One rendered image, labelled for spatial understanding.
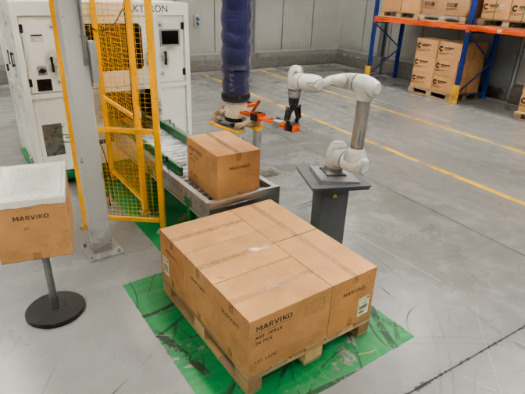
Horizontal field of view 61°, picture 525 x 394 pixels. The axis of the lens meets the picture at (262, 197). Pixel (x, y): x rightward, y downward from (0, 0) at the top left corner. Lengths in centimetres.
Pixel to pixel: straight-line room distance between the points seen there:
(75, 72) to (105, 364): 205
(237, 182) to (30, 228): 160
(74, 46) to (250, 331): 235
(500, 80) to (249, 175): 878
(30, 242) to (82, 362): 81
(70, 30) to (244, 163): 158
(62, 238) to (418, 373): 236
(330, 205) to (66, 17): 241
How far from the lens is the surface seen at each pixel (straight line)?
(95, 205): 400
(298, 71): 309
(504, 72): 1174
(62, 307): 362
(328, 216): 385
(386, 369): 314
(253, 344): 260
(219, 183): 364
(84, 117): 374
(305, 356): 300
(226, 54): 345
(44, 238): 300
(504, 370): 344
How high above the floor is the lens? 216
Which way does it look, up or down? 25 degrees down
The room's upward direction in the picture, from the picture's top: 2 degrees clockwise
